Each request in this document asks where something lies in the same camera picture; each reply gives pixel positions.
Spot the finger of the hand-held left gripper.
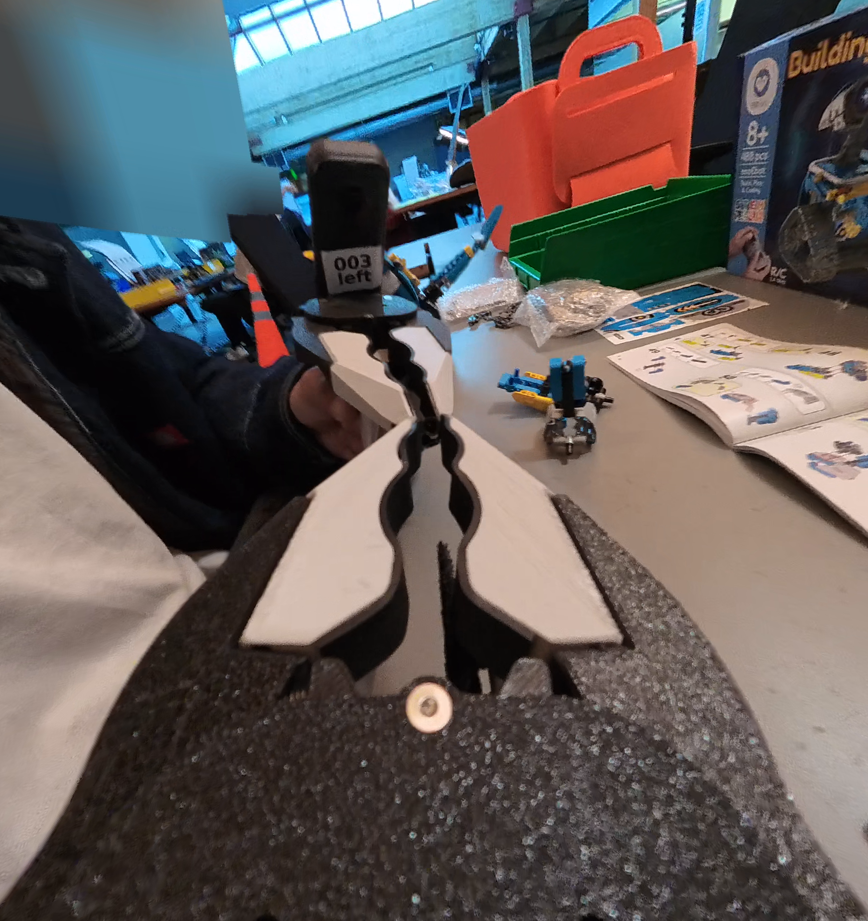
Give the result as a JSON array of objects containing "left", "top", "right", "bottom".
[
  {"left": 389, "top": 326, "right": 455, "bottom": 427},
  {"left": 317, "top": 331, "right": 428, "bottom": 450}
]

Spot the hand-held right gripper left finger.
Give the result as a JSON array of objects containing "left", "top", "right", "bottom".
[{"left": 238, "top": 418, "right": 423, "bottom": 680}]

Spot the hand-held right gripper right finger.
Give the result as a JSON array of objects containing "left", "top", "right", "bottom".
[{"left": 434, "top": 414, "right": 625, "bottom": 685}]

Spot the grey desk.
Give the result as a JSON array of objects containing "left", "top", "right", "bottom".
[{"left": 387, "top": 223, "right": 868, "bottom": 921}]

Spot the person's left hand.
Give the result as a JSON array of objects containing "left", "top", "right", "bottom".
[{"left": 288, "top": 367, "right": 377, "bottom": 463}]

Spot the clear plastic parts bag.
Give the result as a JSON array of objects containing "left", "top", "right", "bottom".
[
  {"left": 516, "top": 279, "right": 640, "bottom": 348},
  {"left": 437, "top": 277, "right": 524, "bottom": 331}
]

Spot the orange traffic cone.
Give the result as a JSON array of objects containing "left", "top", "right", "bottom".
[{"left": 245, "top": 272, "right": 291, "bottom": 368}]

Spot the small blue toy robot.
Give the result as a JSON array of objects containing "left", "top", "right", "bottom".
[{"left": 497, "top": 354, "right": 615, "bottom": 461}]

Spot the tracked toy robot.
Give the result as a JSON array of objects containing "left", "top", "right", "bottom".
[{"left": 383, "top": 205, "right": 507, "bottom": 307}]

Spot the green bin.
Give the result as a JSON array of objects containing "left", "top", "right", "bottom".
[{"left": 507, "top": 175, "right": 733, "bottom": 292}]

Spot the sticker sheet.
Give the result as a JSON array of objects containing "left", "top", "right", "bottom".
[{"left": 594, "top": 282, "right": 769, "bottom": 345}]

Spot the person's white shirt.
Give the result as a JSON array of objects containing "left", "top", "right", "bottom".
[{"left": 0, "top": 360, "right": 212, "bottom": 921}]

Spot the orange plastic tote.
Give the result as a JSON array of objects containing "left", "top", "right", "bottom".
[{"left": 466, "top": 16, "right": 700, "bottom": 253}]

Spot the instruction booklet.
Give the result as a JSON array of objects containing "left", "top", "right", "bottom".
[{"left": 608, "top": 322, "right": 868, "bottom": 558}]

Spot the dark denim jacket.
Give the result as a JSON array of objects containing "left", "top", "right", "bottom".
[{"left": 0, "top": 212, "right": 262, "bottom": 555}]

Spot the robot kit box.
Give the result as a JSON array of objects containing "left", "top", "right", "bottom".
[{"left": 727, "top": 3, "right": 868, "bottom": 314}]

